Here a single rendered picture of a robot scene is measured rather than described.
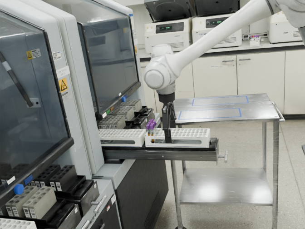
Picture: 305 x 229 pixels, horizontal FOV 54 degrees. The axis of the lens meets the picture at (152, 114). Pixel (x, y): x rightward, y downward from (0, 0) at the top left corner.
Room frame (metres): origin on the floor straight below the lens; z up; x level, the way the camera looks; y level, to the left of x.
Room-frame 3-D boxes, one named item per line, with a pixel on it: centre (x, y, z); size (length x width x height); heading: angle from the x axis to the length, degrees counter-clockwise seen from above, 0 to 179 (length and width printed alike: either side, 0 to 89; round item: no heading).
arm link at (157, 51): (1.29, -0.07, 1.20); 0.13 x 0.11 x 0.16; 167
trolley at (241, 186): (1.72, -0.41, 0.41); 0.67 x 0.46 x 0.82; 76
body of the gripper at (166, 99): (1.31, -0.07, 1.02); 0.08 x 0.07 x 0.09; 162
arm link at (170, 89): (1.31, -0.07, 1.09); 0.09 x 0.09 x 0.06
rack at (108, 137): (1.40, 0.20, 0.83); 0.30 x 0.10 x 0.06; 72
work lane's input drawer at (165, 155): (1.34, 0.03, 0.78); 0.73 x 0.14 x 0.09; 72
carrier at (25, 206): (0.89, 0.43, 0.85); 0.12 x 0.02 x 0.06; 162
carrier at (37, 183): (1.06, 0.45, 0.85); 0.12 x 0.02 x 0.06; 162
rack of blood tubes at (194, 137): (1.30, -0.10, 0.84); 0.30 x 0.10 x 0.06; 72
